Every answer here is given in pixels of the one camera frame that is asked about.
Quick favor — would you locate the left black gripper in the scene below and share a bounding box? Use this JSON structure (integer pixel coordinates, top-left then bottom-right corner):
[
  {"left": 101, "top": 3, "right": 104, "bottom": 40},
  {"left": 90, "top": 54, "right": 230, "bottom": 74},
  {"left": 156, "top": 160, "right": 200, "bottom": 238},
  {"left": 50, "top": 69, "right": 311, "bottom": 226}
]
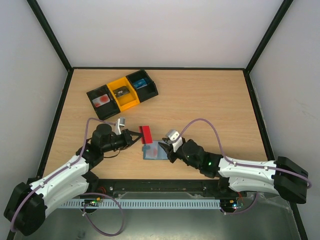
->
[{"left": 102, "top": 129, "right": 143, "bottom": 153}]

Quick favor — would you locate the red card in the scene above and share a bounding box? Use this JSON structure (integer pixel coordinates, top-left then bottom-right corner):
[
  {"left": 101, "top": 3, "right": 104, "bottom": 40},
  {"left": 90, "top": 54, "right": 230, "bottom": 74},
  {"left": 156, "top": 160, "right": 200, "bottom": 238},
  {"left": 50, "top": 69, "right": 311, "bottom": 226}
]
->
[{"left": 138, "top": 125, "right": 153, "bottom": 144}]

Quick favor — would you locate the teal leather card holder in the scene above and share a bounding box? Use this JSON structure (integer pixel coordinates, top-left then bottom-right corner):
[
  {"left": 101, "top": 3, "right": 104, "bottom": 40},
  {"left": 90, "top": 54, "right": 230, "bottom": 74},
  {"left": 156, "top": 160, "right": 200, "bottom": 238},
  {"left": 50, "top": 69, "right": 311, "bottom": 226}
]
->
[{"left": 140, "top": 139, "right": 172, "bottom": 161}]

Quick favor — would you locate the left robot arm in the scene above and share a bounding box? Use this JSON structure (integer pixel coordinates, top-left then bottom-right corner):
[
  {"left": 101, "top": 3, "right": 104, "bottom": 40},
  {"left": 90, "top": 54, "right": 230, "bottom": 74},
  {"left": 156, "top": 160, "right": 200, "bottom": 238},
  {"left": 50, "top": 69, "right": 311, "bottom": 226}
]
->
[{"left": 3, "top": 123, "right": 142, "bottom": 236}]

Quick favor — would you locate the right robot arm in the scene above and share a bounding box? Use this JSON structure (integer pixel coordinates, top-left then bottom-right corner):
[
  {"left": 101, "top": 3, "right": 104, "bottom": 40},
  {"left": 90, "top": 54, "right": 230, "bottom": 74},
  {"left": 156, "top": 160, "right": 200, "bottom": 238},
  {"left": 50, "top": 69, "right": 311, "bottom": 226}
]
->
[{"left": 158, "top": 139, "right": 309, "bottom": 204}]

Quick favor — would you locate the brown VIP card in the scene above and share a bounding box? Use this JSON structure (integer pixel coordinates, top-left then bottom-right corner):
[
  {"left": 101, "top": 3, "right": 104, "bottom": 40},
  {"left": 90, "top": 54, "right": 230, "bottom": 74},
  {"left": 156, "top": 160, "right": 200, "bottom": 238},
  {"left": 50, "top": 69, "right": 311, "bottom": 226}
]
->
[{"left": 113, "top": 86, "right": 130, "bottom": 98}]

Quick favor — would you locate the blue card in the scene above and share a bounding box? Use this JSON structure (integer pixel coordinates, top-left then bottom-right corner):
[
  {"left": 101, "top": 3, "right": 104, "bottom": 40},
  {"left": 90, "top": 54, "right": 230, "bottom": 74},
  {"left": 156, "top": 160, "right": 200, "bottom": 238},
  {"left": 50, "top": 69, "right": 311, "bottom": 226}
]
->
[{"left": 132, "top": 78, "right": 149, "bottom": 90}]

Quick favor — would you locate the left black bin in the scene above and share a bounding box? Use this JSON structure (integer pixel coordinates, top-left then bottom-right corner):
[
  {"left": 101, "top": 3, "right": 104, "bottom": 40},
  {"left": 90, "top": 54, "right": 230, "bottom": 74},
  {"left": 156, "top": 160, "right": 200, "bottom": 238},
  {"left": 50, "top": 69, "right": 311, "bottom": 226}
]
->
[{"left": 86, "top": 84, "right": 121, "bottom": 120}]

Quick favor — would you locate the black bin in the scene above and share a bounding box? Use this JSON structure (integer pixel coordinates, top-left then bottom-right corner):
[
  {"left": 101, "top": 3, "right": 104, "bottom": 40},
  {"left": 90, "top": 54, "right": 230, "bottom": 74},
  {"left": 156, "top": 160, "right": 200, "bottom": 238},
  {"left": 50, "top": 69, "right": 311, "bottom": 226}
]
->
[
  {"left": 86, "top": 84, "right": 121, "bottom": 120},
  {"left": 125, "top": 69, "right": 159, "bottom": 103}
]

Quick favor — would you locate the yellow bin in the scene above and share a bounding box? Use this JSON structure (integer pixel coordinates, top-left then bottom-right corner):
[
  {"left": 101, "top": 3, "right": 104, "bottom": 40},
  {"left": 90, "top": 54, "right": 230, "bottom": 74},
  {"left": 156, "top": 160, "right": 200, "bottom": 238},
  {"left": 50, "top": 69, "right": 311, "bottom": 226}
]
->
[{"left": 107, "top": 77, "right": 140, "bottom": 112}]

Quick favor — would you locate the right black bin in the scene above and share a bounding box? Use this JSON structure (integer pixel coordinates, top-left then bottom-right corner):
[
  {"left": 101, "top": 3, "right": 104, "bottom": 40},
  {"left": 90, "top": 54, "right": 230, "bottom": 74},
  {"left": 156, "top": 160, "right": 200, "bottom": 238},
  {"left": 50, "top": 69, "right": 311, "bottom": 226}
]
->
[{"left": 125, "top": 69, "right": 159, "bottom": 103}]

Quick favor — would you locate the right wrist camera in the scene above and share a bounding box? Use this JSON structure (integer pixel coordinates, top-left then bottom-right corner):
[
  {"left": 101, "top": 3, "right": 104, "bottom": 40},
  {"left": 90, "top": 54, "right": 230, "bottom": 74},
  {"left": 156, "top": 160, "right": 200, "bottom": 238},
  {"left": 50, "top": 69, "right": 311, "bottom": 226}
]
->
[{"left": 165, "top": 129, "right": 184, "bottom": 152}]

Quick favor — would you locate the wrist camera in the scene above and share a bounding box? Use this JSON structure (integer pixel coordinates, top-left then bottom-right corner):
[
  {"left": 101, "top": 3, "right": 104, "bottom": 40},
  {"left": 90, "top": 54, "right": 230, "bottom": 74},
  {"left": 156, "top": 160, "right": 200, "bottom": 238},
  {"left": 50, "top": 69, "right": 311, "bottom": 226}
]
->
[
  {"left": 114, "top": 117, "right": 126, "bottom": 135},
  {"left": 165, "top": 129, "right": 184, "bottom": 152}
]

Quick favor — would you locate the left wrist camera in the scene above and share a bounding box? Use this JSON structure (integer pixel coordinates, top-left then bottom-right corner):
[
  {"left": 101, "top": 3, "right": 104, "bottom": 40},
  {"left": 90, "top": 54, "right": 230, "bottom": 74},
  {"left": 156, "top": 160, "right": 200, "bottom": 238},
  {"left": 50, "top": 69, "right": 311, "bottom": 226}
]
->
[{"left": 114, "top": 117, "right": 126, "bottom": 135}]

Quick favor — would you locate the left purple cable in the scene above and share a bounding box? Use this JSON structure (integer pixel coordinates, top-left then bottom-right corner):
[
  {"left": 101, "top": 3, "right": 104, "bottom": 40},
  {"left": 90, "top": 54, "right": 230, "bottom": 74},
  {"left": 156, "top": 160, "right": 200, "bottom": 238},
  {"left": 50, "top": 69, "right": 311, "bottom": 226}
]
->
[{"left": 9, "top": 117, "right": 118, "bottom": 233}]

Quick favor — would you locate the black metal frame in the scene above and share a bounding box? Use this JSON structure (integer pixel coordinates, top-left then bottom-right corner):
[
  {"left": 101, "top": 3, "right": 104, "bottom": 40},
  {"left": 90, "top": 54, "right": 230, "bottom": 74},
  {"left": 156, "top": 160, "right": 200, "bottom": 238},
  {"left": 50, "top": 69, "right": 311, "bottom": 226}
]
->
[{"left": 5, "top": 0, "right": 320, "bottom": 240}]

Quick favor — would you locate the slotted cable duct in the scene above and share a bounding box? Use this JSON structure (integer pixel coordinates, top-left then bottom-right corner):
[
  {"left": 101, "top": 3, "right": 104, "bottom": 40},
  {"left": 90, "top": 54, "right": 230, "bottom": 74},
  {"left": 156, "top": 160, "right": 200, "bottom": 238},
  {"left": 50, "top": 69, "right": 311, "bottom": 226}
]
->
[{"left": 58, "top": 199, "right": 221, "bottom": 210}]

